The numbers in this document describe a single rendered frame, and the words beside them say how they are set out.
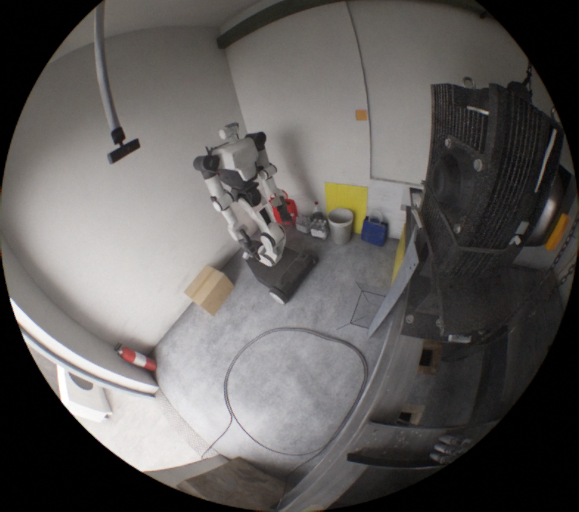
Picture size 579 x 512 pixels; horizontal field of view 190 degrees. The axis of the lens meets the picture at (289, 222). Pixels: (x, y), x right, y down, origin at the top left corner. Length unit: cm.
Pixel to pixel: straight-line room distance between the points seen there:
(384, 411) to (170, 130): 232
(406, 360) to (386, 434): 36
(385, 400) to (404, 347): 26
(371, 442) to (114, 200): 210
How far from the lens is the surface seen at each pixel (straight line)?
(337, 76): 172
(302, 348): 155
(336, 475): 100
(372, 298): 169
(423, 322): 98
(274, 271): 172
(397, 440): 96
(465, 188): 62
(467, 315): 83
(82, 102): 182
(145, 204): 169
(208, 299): 181
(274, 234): 133
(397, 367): 90
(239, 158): 109
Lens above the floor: 151
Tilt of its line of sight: 37 degrees down
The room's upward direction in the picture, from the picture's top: 14 degrees counter-clockwise
